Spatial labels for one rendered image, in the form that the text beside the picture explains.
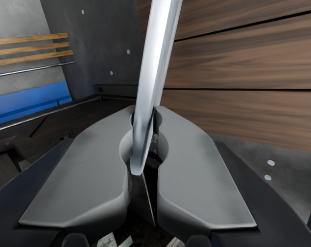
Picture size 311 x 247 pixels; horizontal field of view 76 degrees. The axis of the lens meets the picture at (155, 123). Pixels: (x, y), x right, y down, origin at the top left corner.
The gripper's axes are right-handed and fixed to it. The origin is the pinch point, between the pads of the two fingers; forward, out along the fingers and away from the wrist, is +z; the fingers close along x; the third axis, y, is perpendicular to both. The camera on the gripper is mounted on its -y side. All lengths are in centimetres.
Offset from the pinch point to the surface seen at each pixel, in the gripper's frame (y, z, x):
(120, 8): -3, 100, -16
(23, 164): 31, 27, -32
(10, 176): 37, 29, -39
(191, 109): 13.3, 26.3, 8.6
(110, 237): 59, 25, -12
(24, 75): 47, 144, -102
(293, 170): 41, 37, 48
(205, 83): 7.0, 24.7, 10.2
